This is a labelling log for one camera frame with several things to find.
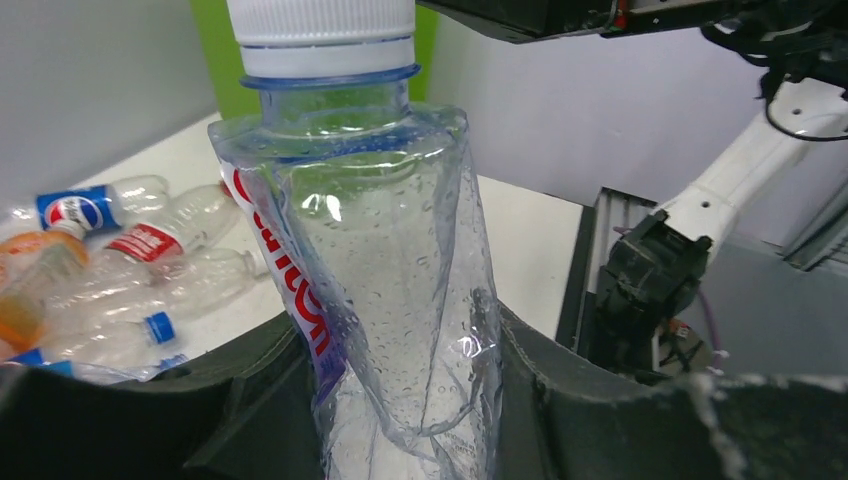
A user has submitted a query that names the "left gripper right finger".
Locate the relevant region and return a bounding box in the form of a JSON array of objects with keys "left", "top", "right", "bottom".
[{"left": 497, "top": 309, "right": 847, "bottom": 479}]

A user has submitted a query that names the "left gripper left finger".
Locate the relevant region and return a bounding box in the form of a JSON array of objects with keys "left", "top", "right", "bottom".
[{"left": 1, "top": 313, "right": 323, "bottom": 479}]

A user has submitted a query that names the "crushed clear water bottle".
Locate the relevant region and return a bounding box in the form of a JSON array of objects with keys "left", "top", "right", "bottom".
[{"left": 209, "top": 1, "right": 502, "bottom": 479}]

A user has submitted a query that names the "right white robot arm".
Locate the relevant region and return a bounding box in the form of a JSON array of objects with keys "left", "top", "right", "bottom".
[{"left": 586, "top": 1, "right": 847, "bottom": 384}]

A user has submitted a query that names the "green plastic bin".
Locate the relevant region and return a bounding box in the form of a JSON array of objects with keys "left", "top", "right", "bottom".
[{"left": 189, "top": 0, "right": 439, "bottom": 119}]

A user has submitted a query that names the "central pepsi bottle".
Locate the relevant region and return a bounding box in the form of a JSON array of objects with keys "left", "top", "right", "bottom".
[{"left": 4, "top": 311, "right": 188, "bottom": 385}]

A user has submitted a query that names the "clear crushed bottle white cap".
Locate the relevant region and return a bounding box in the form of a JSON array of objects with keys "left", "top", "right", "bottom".
[{"left": 46, "top": 248, "right": 269, "bottom": 334}]

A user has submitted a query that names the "red label clear bottle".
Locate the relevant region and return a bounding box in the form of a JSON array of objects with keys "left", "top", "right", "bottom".
[{"left": 89, "top": 182, "right": 240, "bottom": 275}]

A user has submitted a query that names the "far pepsi bottle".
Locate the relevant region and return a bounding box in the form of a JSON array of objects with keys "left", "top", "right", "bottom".
[{"left": 1, "top": 175, "right": 170, "bottom": 232}]

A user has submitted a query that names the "orange bottle white cap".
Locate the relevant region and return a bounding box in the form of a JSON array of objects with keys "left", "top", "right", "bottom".
[{"left": 1, "top": 220, "right": 88, "bottom": 352}]

